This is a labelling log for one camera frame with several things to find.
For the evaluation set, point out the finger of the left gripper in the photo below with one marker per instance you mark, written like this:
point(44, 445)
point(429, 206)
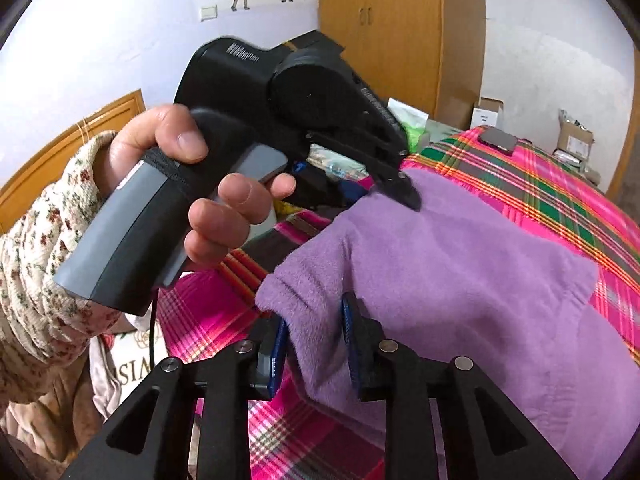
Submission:
point(357, 156)
point(315, 189)

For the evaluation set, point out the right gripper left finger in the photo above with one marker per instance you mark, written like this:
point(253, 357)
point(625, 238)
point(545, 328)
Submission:
point(179, 406)

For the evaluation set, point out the purple fleece garment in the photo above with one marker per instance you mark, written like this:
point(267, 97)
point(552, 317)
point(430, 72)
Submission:
point(456, 278)

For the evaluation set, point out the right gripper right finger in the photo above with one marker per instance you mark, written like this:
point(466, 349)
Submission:
point(443, 420)

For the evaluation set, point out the wooden wardrobe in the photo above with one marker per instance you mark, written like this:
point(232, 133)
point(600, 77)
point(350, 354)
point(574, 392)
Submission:
point(427, 53)

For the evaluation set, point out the person's left hand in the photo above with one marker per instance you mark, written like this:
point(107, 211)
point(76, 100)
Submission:
point(215, 227)

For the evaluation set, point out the green tissue pack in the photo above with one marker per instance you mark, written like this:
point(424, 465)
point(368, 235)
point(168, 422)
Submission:
point(414, 122)

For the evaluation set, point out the white cardboard box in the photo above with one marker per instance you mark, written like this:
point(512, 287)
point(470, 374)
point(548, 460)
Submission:
point(487, 112)

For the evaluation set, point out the person's left forearm sleeve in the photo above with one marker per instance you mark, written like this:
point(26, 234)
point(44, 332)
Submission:
point(43, 327)

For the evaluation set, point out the pink plaid bed sheet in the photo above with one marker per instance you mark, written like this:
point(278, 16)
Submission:
point(290, 438)

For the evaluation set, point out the black smartphone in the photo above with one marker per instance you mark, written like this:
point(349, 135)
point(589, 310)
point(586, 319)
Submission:
point(499, 140)

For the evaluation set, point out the wooden headboard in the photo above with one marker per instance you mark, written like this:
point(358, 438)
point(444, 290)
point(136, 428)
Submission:
point(46, 166)

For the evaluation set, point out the brown cardboard box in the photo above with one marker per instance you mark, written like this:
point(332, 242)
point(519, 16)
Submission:
point(575, 142)

